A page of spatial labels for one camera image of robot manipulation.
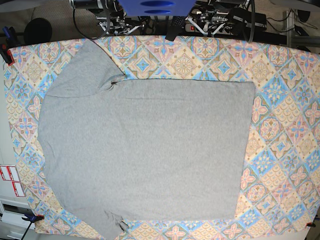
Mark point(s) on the grey T-shirt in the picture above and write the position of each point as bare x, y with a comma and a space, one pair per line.
142, 149

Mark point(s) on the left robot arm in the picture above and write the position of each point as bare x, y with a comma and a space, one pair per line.
224, 5

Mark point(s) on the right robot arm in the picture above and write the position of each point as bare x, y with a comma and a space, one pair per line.
111, 5

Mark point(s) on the white power strip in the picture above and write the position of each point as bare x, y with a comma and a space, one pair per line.
207, 28

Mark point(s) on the black brush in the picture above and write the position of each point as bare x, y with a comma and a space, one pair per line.
176, 26

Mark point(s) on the patterned tablecloth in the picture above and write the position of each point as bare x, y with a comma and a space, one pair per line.
280, 182

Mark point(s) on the black round stool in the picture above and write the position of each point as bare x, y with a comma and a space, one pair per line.
37, 31

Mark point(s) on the red white labels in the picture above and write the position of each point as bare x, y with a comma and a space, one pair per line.
10, 174

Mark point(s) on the blue clamp bottom left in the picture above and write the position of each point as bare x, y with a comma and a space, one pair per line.
31, 218

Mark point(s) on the blue clamp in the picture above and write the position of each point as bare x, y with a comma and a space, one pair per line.
31, 218
5, 51

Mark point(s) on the blue clamp top left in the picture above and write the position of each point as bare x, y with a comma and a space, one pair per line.
5, 51

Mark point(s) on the white drawer cabinet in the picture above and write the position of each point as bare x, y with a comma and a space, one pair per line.
12, 212

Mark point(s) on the red clamp bottom right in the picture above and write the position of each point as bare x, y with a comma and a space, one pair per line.
311, 224

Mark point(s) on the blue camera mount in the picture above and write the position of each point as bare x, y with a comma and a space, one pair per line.
157, 7

